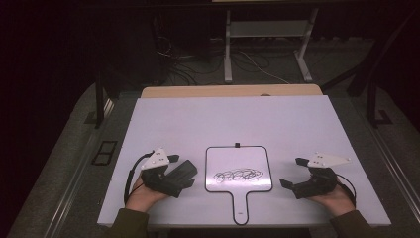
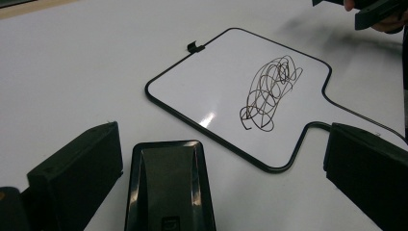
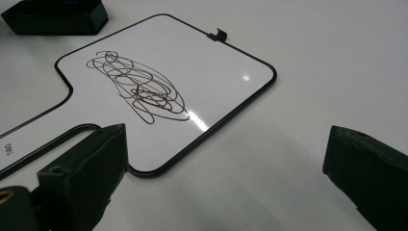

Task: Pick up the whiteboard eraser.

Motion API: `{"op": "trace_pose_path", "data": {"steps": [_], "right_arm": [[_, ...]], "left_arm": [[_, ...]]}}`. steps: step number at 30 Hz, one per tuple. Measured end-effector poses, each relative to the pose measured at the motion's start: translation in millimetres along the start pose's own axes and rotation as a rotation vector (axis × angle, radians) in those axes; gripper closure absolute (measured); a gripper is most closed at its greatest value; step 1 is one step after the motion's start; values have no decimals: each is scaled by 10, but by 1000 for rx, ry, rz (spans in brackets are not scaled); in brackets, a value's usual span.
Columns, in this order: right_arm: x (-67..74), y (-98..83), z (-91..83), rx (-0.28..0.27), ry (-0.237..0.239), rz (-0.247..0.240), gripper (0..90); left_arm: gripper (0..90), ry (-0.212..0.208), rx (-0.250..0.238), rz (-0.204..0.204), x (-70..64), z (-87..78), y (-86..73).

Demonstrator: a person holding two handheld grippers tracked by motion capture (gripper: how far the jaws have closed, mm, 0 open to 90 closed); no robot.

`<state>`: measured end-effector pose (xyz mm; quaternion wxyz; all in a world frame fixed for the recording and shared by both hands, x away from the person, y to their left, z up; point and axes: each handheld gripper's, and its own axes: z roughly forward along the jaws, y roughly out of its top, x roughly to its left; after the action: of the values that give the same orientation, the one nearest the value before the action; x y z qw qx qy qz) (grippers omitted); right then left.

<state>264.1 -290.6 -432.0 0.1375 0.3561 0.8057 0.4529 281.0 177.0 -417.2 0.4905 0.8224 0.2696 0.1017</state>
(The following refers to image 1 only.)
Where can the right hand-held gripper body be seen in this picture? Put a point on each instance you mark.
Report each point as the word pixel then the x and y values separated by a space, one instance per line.
pixel 318 183

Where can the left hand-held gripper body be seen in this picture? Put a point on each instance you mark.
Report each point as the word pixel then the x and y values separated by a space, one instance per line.
pixel 155 178

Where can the black eraser block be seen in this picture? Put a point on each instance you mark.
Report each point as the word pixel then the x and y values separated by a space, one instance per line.
pixel 183 172

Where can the white paddle whiteboard black rim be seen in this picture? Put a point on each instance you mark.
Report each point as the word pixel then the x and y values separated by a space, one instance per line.
pixel 238 165

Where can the person's left hand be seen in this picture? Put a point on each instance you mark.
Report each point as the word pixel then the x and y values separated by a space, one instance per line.
pixel 143 198

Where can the person's right hand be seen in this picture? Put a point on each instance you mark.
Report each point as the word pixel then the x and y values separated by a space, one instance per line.
pixel 335 200

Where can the white table cover sheet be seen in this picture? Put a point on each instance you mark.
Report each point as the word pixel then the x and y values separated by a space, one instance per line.
pixel 185 125

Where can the wooden table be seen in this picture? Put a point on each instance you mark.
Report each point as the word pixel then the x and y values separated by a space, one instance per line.
pixel 211 91

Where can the black metal stand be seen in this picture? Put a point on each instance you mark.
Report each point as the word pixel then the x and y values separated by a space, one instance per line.
pixel 372 102
pixel 99 99

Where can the white metal stand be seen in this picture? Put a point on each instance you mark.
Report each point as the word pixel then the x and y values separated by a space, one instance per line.
pixel 228 49

